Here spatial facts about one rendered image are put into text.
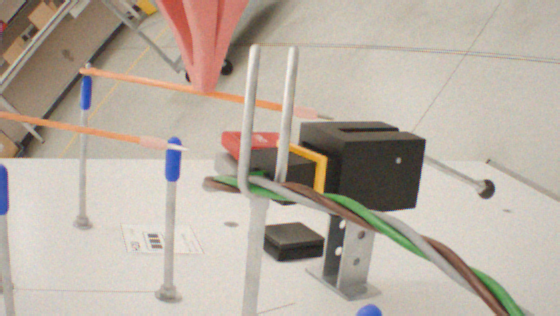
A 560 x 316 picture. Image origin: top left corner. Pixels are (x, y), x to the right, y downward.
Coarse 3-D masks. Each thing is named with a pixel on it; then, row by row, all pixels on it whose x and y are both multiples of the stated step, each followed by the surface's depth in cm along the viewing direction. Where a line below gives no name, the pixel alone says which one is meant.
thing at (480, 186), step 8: (400, 160) 37; (424, 160) 41; (432, 160) 41; (440, 168) 42; (448, 168) 42; (456, 176) 43; (464, 176) 43; (472, 184) 44; (480, 184) 44; (480, 192) 44
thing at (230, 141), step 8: (224, 136) 59; (232, 136) 58; (240, 136) 58; (256, 136) 59; (264, 136) 59; (272, 136) 59; (224, 144) 59; (232, 144) 56; (256, 144) 56; (264, 144) 56; (272, 144) 57; (232, 152) 56
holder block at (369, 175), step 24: (312, 144) 37; (336, 144) 36; (360, 144) 36; (384, 144) 36; (408, 144) 37; (336, 168) 36; (360, 168) 36; (384, 168) 37; (408, 168) 38; (336, 192) 36; (360, 192) 36; (384, 192) 37; (408, 192) 38; (336, 216) 36
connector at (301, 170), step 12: (252, 156) 36; (264, 156) 35; (276, 156) 35; (288, 156) 35; (300, 156) 36; (336, 156) 36; (252, 168) 36; (264, 168) 35; (288, 168) 34; (300, 168) 34; (312, 168) 35; (288, 180) 34; (300, 180) 35; (312, 180) 35; (324, 192) 36; (288, 204) 35
